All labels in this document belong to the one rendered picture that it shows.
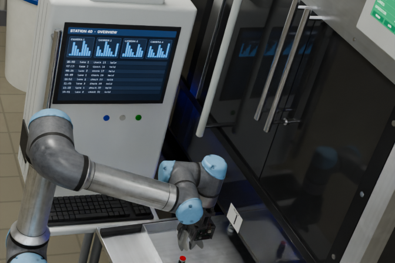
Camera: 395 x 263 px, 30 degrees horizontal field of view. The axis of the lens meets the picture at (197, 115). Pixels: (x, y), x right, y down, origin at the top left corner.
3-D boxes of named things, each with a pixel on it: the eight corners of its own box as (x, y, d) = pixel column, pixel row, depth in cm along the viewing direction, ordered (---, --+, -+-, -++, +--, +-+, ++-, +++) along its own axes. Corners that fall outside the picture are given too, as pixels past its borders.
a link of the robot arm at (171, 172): (167, 178, 204) (204, 180, 207) (160, 154, 213) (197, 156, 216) (161, 199, 208) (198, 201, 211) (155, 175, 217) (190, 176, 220)
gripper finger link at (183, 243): (179, 261, 228) (188, 239, 224) (171, 248, 232) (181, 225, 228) (187, 260, 230) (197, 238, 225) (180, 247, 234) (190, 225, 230)
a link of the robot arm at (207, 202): (190, 183, 220) (214, 181, 224) (187, 195, 223) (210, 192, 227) (201, 199, 215) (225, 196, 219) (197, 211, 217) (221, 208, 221)
